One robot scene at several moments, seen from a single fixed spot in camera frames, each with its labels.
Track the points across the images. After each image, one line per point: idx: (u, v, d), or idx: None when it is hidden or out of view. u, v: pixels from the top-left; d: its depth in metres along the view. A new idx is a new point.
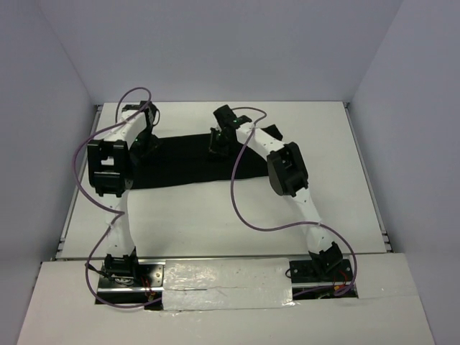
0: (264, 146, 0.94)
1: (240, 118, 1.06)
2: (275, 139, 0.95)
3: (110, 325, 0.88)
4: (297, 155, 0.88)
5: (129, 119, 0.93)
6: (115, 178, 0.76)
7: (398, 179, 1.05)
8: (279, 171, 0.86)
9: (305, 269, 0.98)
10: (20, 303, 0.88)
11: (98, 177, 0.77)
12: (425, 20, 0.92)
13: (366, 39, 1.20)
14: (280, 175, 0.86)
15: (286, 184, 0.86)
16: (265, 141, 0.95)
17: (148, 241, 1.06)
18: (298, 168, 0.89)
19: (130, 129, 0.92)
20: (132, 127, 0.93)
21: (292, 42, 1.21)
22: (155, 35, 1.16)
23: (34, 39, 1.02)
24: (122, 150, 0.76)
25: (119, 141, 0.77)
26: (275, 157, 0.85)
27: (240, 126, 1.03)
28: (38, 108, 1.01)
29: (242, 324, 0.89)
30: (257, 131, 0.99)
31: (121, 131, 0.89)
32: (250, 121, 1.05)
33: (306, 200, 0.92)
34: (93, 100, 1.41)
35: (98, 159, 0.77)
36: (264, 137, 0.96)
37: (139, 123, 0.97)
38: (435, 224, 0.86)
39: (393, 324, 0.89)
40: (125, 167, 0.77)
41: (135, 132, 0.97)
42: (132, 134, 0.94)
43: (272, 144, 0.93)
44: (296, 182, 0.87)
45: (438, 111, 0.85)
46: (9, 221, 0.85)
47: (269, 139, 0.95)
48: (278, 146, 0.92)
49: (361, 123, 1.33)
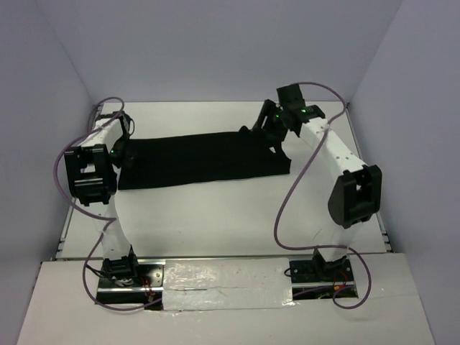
0: (338, 159, 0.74)
1: (310, 109, 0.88)
2: (351, 154, 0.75)
3: (109, 325, 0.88)
4: (375, 183, 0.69)
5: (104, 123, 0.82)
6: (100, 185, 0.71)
7: (398, 180, 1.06)
8: (348, 200, 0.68)
9: (305, 269, 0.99)
10: (20, 302, 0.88)
11: (81, 186, 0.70)
12: (425, 20, 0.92)
13: (366, 39, 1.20)
14: (347, 203, 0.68)
15: (350, 215, 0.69)
16: (340, 152, 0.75)
17: (148, 242, 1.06)
18: (371, 198, 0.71)
19: (108, 134, 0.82)
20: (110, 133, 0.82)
21: (292, 42, 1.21)
22: (155, 35, 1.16)
23: (34, 37, 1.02)
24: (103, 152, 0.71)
25: (98, 146, 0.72)
26: (348, 180, 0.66)
27: (311, 121, 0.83)
28: (38, 108, 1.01)
29: (243, 324, 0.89)
30: (330, 136, 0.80)
31: (98, 136, 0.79)
32: (324, 117, 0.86)
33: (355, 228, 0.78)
34: (93, 100, 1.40)
35: (77, 167, 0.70)
36: (338, 147, 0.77)
37: (115, 129, 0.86)
38: (435, 224, 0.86)
39: (394, 324, 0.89)
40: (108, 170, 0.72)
41: (113, 139, 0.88)
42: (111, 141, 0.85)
43: (348, 160, 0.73)
44: (362, 213, 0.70)
45: (438, 112, 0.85)
46: (9, 221, 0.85)
47: (344, 152, 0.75)
48: (356, 165, 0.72)
49: (361, 123, 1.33)
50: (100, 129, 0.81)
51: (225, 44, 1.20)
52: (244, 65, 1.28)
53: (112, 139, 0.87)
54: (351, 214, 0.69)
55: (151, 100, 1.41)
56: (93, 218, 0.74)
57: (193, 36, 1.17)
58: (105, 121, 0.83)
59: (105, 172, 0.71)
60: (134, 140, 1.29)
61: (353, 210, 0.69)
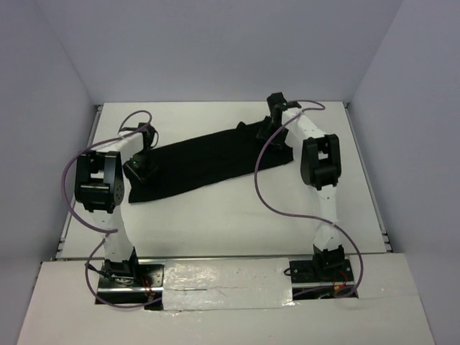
0: (305, 131, 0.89)
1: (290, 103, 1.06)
2: (317, 129, 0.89)
3: (109, 325, 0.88)
4: (334, 148, 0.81)
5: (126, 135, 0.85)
6: (103, 190, 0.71)
7: (398, 180, 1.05)
8: (311, 160, 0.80)
9: (305, 269, 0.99)
10: (20, 302, 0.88)
11: (85, 190, 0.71)
12: (425, 19, 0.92)
13: (366, 39, 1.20)
14: (311, 162, 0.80)
15: (315, 175, 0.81)
16: (307, 127, 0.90)
17: (148, 243, 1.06)
18: (333, 163, 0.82)
19: (126, 146, 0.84)
20: (127, 145, 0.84)
21: (292, 42, 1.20)
22: (155, 35, 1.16)
23: (34, 38, 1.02)
24: (114, 160, 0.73)
25: (111, 154, 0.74)
26: (310, 144, 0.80)
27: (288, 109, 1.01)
28: (38, 108, 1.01)
29: (243, 324, 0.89)
30: (303, 116, 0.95)
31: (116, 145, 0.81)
32: (300, 106, 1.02)
33: (329, 198, 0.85)
34: (93, 101, 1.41)
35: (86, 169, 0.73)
36: (307, 123, 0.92)
37: (134, 142, 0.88)
38: (435, 225, 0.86)
39: (393, 324, 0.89)
40: (115, 178, 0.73)
41: (129, 153, 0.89)
42: (126, 153, 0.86)
43: (313, 132, 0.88)
44: (325, 176, 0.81)
45: (438, 111, 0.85)
46: (9, 221, 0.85)
47: (312, 126, 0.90)
48: (319, 134, 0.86)
49: (361, 123, 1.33)
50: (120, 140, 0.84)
51: (225, 44, 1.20)
52: (244, 65, 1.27)
53: (129, 152, 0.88)
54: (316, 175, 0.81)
55: (151, 100, 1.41)
56: (91, 227, 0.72)
57: (193, 36, 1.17)
58: (127, 134, 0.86)
59: (111, 179, 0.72)
60: None
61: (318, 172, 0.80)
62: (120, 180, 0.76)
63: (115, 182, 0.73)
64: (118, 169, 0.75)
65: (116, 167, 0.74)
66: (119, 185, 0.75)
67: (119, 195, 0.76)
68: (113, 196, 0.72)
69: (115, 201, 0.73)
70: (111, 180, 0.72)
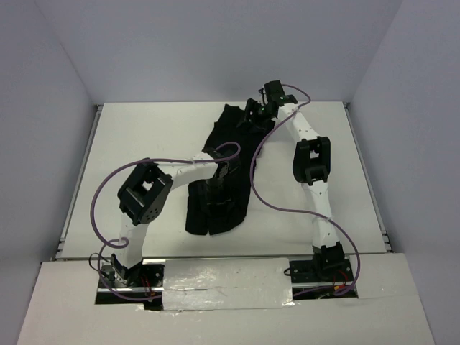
0: (300, 132, 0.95)
1: (287, 97, 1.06)
2: (311, 129, 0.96)
3: (109, 325, 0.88)
4: (326, 150, 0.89)
5: (198, 160, 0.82)
6: (138, 205, 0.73)
7: (398, 180, 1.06)
8: (304, 159, 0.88)
9: (304, 269, 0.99)
10: (20, 303, 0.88)
11: (127, 193, 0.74)
12: (425, 20, 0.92)
13: (366, 39, 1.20)
14: (305, 162, 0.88)
15: (305, 172, 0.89)
16: (303, 126, 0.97)
17: (147, 243, 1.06)
18: (322, 163, 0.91)
19: (190, 172, 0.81)
20: (192, 172, 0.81)
21: (292, 42, 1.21)
22: (155, 36, 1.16)
23: (34, 39, 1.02)
24: (162, 187, 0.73)
25: (165, 178, 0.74)
26: (302, 145, 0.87)
27: (285, 105, 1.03)
28: (38, 108, 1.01)
29: (243, 324, 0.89)
30: (299, 114, 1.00)
31: (178, 169, 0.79)
32: (296, 103, 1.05)
33: (321, 193, 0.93)
34: (93, 100, 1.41)
35: (139, 177, 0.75)
36: (302, 123, 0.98)
37: (203, 171, 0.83)
38: (435, 225, 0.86)
39: (393, 324, 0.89)
40: (154, 202, 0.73)
41: (196, 177, 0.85)
42: (189, 178, 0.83)
43: (307, 133, 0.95)
44: (315, 175, 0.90)
45: (438, 111, 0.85)
46: (9, 221, 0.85)
47: (306, 126, 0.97)
48: (312, 136, 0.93)
49: (361, 123, 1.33)
50: (189, 163, 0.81)
51: (225, 44, 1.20)
52: (244, 65, 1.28)
53: (194, 177, 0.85)
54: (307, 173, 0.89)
55: (151, 100, 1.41)
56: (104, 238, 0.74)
57: (193, 37, 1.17)
58: (199, 160, 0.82)
59: (151, 201, 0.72)
60: (135, 141, 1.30)
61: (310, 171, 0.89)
62: (159, 205, 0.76)
63: (152, 205, 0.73)
64: (164, 195, 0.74)
65: (162, 194, 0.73)
66: (155, 209, 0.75)
67: (151, 216, 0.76)
68: (143, 215, 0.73)
69: (141, 220, 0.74)
70: (149, 202, 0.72)
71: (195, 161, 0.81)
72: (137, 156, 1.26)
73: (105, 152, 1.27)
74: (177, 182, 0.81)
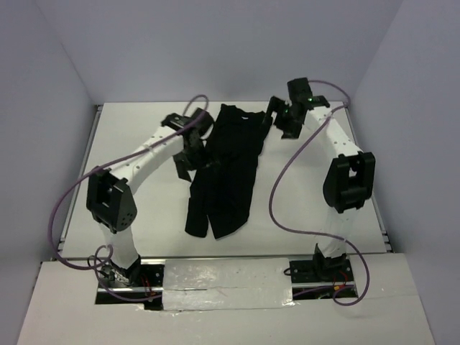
0: (335, 144, 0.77)
1: (317, 98, 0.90)
2: (350, 141, 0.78)
3: (109, 326, 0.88)
4: (369, 169, 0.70)
5: (154, 146, 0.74)
6: (108, 217, 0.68)
7: (399, 180, 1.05)
8: (339, 180, 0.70)
9: (305, 268, 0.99)
10: (20, 303, 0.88)
11: (94, 207, 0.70)
12: (425, 20, 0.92)
13: (366, 39, 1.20)
14: (341, 182, 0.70)
15: (341, 196, 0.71)
16: (340, 139, 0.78)
17: (147, 243, 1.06)
18: (364, 185, 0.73)
19: (150, 160, 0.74)
20: (152, 159, 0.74)
21: (293, 42, 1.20)
22: (155, 36, 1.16)
23: (34, 39, 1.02)
24: (119, 195, 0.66)
25: (118, 185, 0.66)
26: (341, 162, 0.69)
27: (315, 108, 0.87)
28: (37, 108, 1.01)
29: (243, 324, 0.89)
30: (332, 122, 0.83)
31: (135, 164, 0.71)
32: (328, 106, 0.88)
33: (348, 219, 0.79)
34: (93, 100, 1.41)
35: (95, 190, 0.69)
36: (338, 135, 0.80)
37: (165, 151, 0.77)
38: (435, 225, 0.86)
39: (394, 324, 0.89)
40: (121, 210, 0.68)
41: (163, 157, 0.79)
42: (153, 165, 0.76)
43: (345, 146, 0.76)
44: (353, 198, 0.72)
45: (438, 111, 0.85)
46: (9, 221, 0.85)
47: (343, 138, 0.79)
48: (351, 150, 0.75)
49: (361, 123, 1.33)
50: (146, 152, 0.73)
51: (225, 44, 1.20)
52: (244, 65, 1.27)
53: (159, 159, 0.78)
54: (345, 198, 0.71)
55: (151, 100, 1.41)
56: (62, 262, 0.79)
57: (193, 36, 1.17)
58: (155, 144, 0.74)
59: (116, 209, 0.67)
60: (135, 141, 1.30)
61: (347, 196, 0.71)
62: (129, 206, 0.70)
63: (121, 213, 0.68)
64: (127, 199, 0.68)
65: (123, 200, 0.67)
66: (128, 212, 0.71)
67: (129, 218, 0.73)
68: (117, 224, 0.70)
69: (118, 228, 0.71)
70: (116, 211, 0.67)
71: (152, 146, 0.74)
72: None
73: (105, 151, 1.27)
74: (144, 174, 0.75)
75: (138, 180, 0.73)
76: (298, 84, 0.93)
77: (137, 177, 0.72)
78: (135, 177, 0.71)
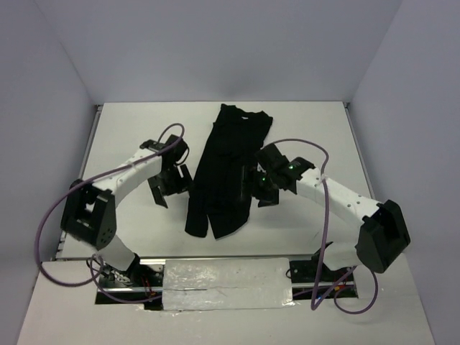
0: (350, 207, 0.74)
1: (297, 163, 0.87)
2: (361, 196, 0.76)
3: (109, 326, 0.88)
4: (399, 216, 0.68)
5: (136, 162, 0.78)
6: (87, 232, 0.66)
7: (398, 180, 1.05)
8: (379, 246, 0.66)
9: (305, 269, 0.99)
10: (20, 302, 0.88)
11: (72, 224, 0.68)
12: (425, 19, 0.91)
13: (366, 39, 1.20)
14: (380, 248, 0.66)
15: (386, 259, 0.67)
16: (349, 200, 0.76)
17: (146, 242, 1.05)
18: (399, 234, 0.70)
19: (131, 176, 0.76)
20: (135, 175, 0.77)
21: (292, 42, 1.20)
22: (155, 36, 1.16)
23: (34, 39, 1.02)
24: (103, 205, 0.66)
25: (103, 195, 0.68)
26: (374, 226, 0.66)
27: (303, 175, 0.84)
28: (37, 108, 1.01)
29: (243, 324, 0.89)
30: (330, 185, 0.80)
31: (118, 177, 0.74)
32: (314, 167, 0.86)
33: None
34: (93, 100, 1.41)
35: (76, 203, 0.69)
36: (345, 195, 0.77)
37: (146, 169, 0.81)
38: (434, 225, 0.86)
39: (394, 324, 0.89)
40: (102, 223, 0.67)
41: (142, 177, 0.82)
42: (134, 182, 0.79)
43: (361, 205, 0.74)
44: (395, 254, 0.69)
45: (438, 111, 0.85)
46: (10, 222, 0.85)
47: (353, 197, 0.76)
48: (370, 206, 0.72)
49: (362, 123, 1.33)
50: (129, 167, 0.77)
51: (225, 44, 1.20)
52: (244, 64, 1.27)
53: (141, 177, 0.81)
54: (389, 255, 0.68)
55: (151, 100, 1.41)
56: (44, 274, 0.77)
57: (193, 36, 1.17)
58: (138, 162, 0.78)
59: (98, 222, 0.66)
60: (135, 141, 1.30)
61: (388, 254, 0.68)
62: (111, 222, 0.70)
63: (103, 226, 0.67)
64: (110, 212, 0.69)
65: (106, 212, 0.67)
66: (108, 228, 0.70)
67: (108, 236, 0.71)
68: (98, 240, 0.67)
69: (98, 245, 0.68)
70: (98, 224, 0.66)
71: (134, 163, 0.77)
72: None
73: (105, 152, 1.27)
74: (124, 190, 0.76)
75: (121, 195, 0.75)
76: (272, 154, 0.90)
77: (120, 192, 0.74)
78: (118, 190, 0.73)
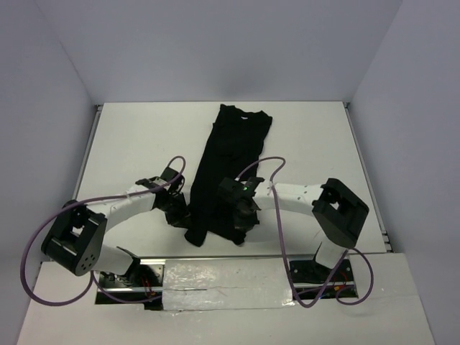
0: (300, 199, 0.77)
1: (250, 182, 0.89)
2: (306, 185, 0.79)
3: (109, 325, 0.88)
4: (341, 187, 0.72)
5: (132, 194, 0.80)
6: (67, 256, 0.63)
7: (398, 180, 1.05)
8: (337, 221, 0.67)
9: (305, 269, 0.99)
10: (21, 302, 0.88)
11: (54, 246, 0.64)
12: (425, 21, 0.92)
13: (366, 39, 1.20)
14: (340, 221, 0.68)
15: (351, 230, 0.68)
16: (297, 192, 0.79)
17: (146, 244, 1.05)
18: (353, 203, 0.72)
19: (125, 207, 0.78)
20: (128, 206, 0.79)
21: (292, 43, 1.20)
22: (155, 37, 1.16)
23: (34, 40, 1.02)
24: (95, 227, 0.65)
25: (97, 215, 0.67)
26: (323, 206, 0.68)
27: (256, 190, 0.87)
28: (37, 110, 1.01)
29: (242, 324, 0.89)
30: (278, 187, 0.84)
31: (112, 204, 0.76)
32: (264, 180, 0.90)
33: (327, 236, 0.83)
34: (93, 100, 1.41)
35: (65, 223, 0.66)
36: (292, 190, 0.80)
37: (139, 204, 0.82)
38: (435, 226, 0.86)
39: (394, 324, 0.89)
40: (88, 246, 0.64)
41: (133, 212, 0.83)
42: (126, 213, 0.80)
43: (306, 192, 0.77)
44: (359, 222, 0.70)
45: (438, 111, 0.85)
46: (10, 223, 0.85)
47: (301, 188, 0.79)
48: (315, 191, 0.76)
49: (362, 123, 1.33)
50: (123, 198, 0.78)
51: (225, 45, 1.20)
52: (244, 65, 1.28)
53: (132, 211, 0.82)
54: (351, 226, 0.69)
55: (151, 100, 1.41)
56: (53, 304, 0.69)
57: (193, 37, 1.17)
58: (133, 192, 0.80)
59: (83, 248, 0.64)
60: (135, 141, 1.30)
61: (352, 224, 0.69)
62: (95, 248, 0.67)
63: (85, 251, 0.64)
64: (98, 236, 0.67)
65: (95, 234, 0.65)
66: (91, 254, 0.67)
67: (88, 264, 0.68)
68: (77, 266, 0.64)
69: (77, 269, 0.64)
70: (80, 249, 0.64)
71: (130, 194, 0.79)
72: (137, 156, 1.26)
73: (105, 151, 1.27)
74: (114, 221, 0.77)
75: (111, 223, 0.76)
76: (227, 183, 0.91)
77: (111, 219, 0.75)
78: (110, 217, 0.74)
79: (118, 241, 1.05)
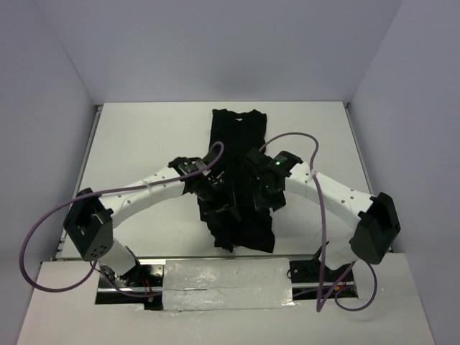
0: (343, 203, 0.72)
1: (284, 159, 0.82)
2: (355, 192, 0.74)
3: (109, 326, 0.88)
4: (392, 208, 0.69)
5: (153, 185, 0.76)
6: (80, 241, 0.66)
7: (398, 180, 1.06)
8: (377, 238, 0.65)
9: (305, 269, 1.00)
10: (21, 302, 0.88)
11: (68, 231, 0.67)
12: (425, 22, 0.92)
13: (366, 40, 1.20)
14: (379, 241, 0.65)
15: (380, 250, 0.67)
16: (343, 195, 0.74)
17: (148, 244, 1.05)
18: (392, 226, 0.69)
19: (143, 198, 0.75)
20: (146, 197, 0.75)
21: (292, 43, 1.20)
22: (155, 37, 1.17)
23: (34, 41, 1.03)
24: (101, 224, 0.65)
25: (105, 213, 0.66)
26: (371, 223, 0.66)
27: (292, 172, 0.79)
28: (37, 110, 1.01)
29: (242, 324, 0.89)
30: (324, 182, 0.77)
31: (127, 198, 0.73)
32: (301, 160, 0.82)
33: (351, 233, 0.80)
34: (93, 100, 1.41)
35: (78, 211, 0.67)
36: (340, 190, 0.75)
37: (162, 192, 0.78)
38: (435, 226, 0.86)
39: (394, 325, 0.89)
40: (95, 241, 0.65)
41: (157, 200, 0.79)
42: (145, 204, 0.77)
43: (354, 200, 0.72)
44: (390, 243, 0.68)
45: (438, 111, 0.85)
46: (10, 223, 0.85)
47: (348, 192, 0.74)
48: (365, 202, 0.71)
49: (362, 123, 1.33)
50: (143, 188, 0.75)
51: (225, 45, 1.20)
52: (244, 65, 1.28)
53: (155, 199, 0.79)
54: (384, 248, 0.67)
55: (150, 100, 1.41)
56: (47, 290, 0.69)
57: (193, 37, 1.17)
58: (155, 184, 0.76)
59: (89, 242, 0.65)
60: (134, 141, 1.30)
61: (384, 246, 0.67)
62: (105, 240, 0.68)
63: (92, 245, 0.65)
64: (106, 231, 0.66)
65: (101, 232, 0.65)
66: (103, 244, 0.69)
67: (99, 251, 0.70)
68: (85, 254, 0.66)
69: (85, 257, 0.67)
70: (90, 239, 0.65)
71: (150, 185, 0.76)
72: (138, 156, 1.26)
73: (105, 151, 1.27)
74: (129, 212, 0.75)
75: (123, 215, 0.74)
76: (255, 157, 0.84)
77: (124, 212, 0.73)
78: (121, 212, 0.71)
79: (120, 241, 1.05)
